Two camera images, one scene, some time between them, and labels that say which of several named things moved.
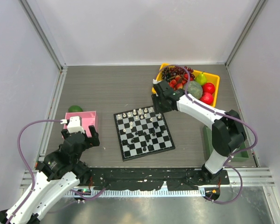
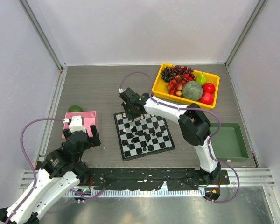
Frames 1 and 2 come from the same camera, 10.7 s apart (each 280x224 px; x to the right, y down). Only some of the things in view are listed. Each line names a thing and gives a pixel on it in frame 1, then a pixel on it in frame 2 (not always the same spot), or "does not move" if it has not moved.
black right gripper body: (159, 106) → (131, 114)
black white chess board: (142, 132) does not move
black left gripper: (93, 140) does not move
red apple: (207, 98) does not move
